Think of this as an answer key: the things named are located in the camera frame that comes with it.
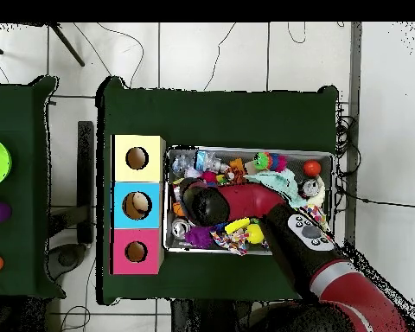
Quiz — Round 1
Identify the black tripod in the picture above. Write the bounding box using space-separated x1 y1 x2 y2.
0 22 86 67

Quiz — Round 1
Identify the orange ball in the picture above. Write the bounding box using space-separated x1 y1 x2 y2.
303 159 322 178

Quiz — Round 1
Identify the black soda can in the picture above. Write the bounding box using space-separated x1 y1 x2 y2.
298 178 322 199

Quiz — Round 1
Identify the black cable bundle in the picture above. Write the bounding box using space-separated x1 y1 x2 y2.
334 98 362 212

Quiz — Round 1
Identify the grey floor cable cover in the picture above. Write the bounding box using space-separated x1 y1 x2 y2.
342 22 363 250

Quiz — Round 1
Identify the mint green cloth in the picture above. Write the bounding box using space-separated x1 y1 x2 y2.
243 168 307 208

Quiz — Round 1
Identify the large yellow ball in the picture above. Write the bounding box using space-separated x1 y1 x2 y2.
246 223 265 246

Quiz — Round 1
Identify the colourful dotted cloth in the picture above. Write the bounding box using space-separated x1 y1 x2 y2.
302 203 333 239

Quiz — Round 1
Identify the shallow clear mesh bin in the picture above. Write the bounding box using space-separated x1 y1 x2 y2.
163 145 335 258

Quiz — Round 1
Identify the orange tiger plush toy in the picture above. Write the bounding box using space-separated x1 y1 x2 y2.
226 157 249 186

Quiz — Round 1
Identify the purple spiky toy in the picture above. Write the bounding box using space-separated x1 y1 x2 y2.
184 225 214 249

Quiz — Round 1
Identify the black cable with connector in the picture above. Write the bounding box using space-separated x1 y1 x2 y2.
335 184 415 209

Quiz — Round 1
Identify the crushed clear plastic bottle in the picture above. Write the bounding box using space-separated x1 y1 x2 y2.
172 150 229 174

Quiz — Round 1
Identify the rainbow fuzzy caterpillar toy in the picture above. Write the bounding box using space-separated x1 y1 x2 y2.
253 151 289 173

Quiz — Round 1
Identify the yellow cheese wedge toy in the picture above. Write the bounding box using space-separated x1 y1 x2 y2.
224 217 252 235

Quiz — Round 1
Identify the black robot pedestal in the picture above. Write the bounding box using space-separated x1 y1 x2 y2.
170 298 264 332

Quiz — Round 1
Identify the dark green tablecloth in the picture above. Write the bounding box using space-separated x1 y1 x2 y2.
0 75 67 300
95 75 341 306

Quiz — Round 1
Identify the thin black floor cable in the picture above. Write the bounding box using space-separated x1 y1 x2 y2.
202 22 238 92
96 22 145 88
286 22 308 45

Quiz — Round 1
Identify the wooden box with three holes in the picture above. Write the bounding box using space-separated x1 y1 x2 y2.
109 133 167 277

